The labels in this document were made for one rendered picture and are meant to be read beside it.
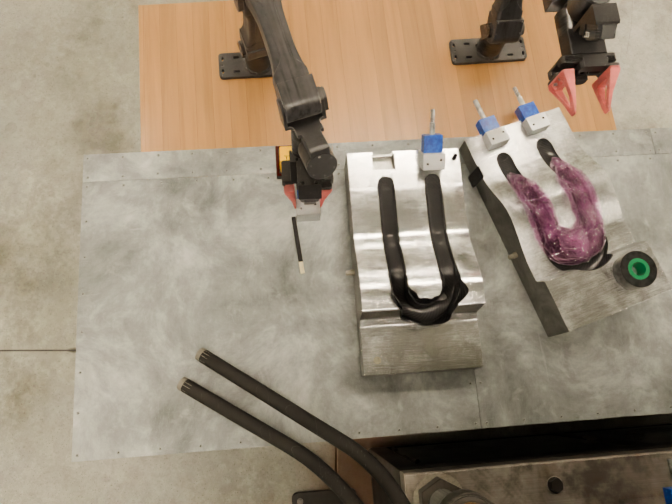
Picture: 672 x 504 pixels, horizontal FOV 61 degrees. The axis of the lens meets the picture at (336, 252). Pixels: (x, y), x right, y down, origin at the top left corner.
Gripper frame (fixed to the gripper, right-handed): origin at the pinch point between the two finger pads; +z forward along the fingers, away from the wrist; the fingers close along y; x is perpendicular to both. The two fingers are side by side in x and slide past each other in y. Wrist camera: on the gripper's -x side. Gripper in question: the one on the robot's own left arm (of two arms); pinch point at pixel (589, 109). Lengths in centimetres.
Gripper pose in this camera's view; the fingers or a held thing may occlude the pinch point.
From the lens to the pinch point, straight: 115.6
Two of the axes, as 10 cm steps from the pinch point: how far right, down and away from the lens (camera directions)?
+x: -0.6, 2.1, 9.8
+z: 1.0, 9.7, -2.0
